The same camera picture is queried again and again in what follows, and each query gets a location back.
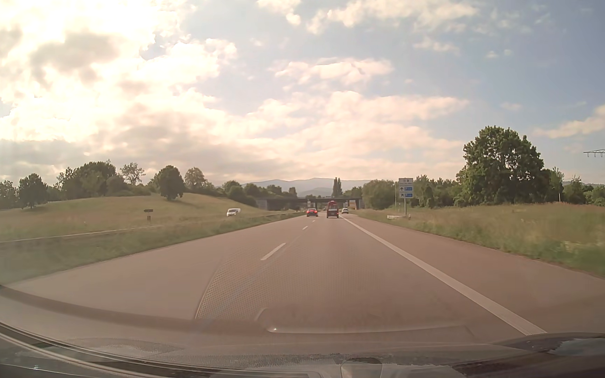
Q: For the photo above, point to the car's own bonnet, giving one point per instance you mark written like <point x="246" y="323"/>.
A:
<point x="575" y="350"/>

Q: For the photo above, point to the grass verge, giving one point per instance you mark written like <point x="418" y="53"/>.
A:
<point x="544" y="231"/>

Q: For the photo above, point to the large broad tree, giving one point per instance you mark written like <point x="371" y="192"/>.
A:
<point x="502" y="165"/>

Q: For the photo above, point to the red car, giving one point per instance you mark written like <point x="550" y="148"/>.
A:
<point x="312" y="212"/>

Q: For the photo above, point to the row of trees on hill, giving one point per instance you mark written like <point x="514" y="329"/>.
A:
<point x="87" y="181"/>

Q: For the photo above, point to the grey asphalt road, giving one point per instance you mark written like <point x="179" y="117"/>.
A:
<point x="334" y="262"/>

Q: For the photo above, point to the road markings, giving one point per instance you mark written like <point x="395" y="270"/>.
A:
<point x="460" y="286"/>

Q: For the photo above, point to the blue and white road sign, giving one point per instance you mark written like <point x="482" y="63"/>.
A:
<point x="405" y="189"/>

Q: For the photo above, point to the dark red van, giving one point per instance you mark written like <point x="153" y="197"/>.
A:
<point x="332" y="210"/>

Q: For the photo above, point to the small dark sign on post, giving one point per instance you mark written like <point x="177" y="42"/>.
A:
<point x="148" y="211"/>

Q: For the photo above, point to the row of trees and bushes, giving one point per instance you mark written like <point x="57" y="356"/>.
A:
<point x="428" y="193"/>

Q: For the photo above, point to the concrete road bridge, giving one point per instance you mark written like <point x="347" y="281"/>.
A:
<point x="302" y="201"/>

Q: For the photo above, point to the grassy hill field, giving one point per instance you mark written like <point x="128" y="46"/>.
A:
<point x="97" y="212"/>

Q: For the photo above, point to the grass median strip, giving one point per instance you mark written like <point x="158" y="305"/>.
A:
<point x="97" y="249"/>

